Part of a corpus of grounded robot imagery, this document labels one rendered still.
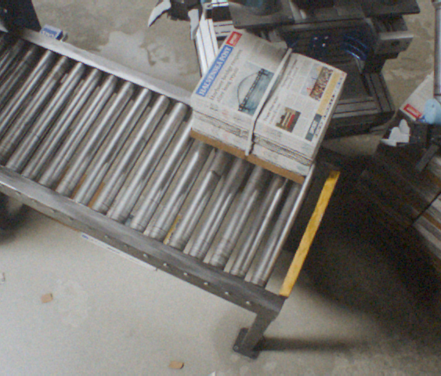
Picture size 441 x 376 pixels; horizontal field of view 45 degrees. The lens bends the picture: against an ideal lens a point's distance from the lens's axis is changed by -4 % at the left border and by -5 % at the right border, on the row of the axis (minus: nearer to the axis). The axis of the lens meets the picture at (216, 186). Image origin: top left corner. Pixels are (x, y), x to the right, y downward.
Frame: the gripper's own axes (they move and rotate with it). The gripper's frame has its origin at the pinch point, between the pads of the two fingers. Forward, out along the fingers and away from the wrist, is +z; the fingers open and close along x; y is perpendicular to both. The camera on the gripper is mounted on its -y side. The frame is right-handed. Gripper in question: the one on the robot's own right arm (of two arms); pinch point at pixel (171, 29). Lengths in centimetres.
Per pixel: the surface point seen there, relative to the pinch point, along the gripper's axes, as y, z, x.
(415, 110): 31, -26, -80
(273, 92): 16.8, -3.3, -30.9
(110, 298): 125, 47, 1
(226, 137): 32.6, 6.4, -22.7
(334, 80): 15, -13, -47
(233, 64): 18.5, -9.2, -17.5
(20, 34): 52, -18, 59
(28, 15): 70, -39, 68
